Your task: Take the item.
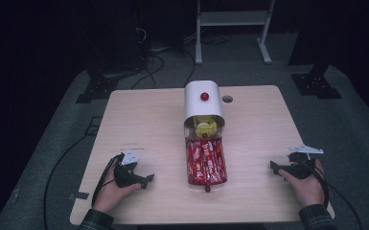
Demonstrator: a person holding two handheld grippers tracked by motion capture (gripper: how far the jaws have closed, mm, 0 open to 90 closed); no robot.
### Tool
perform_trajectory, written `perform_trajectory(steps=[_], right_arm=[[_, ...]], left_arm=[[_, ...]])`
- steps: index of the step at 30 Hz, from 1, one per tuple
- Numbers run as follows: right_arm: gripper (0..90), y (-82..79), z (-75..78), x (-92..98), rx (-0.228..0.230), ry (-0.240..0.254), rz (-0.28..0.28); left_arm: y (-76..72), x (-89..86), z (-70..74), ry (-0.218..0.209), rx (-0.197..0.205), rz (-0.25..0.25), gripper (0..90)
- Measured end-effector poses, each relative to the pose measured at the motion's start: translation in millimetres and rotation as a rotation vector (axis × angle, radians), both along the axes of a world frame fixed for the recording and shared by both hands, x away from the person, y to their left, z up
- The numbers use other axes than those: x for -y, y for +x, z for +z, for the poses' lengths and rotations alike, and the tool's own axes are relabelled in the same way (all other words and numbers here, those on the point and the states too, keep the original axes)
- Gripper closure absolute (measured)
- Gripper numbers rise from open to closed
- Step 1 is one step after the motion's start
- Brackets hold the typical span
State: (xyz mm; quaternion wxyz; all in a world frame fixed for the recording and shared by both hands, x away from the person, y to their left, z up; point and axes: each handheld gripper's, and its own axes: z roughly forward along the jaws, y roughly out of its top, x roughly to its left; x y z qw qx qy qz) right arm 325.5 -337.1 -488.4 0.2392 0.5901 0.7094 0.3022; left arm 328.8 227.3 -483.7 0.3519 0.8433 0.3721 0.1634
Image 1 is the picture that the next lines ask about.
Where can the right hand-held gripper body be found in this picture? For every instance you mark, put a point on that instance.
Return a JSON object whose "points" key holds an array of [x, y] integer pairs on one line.
{"points": [[298, 167]]}

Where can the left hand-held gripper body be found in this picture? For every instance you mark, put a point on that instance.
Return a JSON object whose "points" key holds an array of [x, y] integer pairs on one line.
{"points": [[125, 177]]}

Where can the person's left hand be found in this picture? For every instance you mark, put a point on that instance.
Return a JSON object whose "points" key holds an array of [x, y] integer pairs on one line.
{"points": [[111, 195]]}

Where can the person's right hand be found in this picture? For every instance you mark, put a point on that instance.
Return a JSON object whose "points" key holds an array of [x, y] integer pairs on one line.
{"points": [[308, 188]]}

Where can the grey tape strip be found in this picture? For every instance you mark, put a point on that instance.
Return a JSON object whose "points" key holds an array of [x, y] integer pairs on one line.
{"points": [[78, 195]]}

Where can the stack of red snack packets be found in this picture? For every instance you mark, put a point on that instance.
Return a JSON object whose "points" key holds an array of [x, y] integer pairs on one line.
{"points": [[206, 163]]}

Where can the red snack packets pile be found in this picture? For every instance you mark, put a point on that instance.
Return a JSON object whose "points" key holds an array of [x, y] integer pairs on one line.
{"points": [[207, 188]]}

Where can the clear drawer with yellow packets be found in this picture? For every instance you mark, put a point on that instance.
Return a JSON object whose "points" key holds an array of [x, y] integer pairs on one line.
{"points": [[220, 131]]}

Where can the black stand with square base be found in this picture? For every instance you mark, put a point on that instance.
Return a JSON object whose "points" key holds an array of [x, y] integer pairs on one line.
{"points": [[97, 87], [316, 84]]}

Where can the white metal stand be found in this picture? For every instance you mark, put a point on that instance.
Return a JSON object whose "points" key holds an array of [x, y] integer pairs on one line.
{"points": [[233, 18]]}

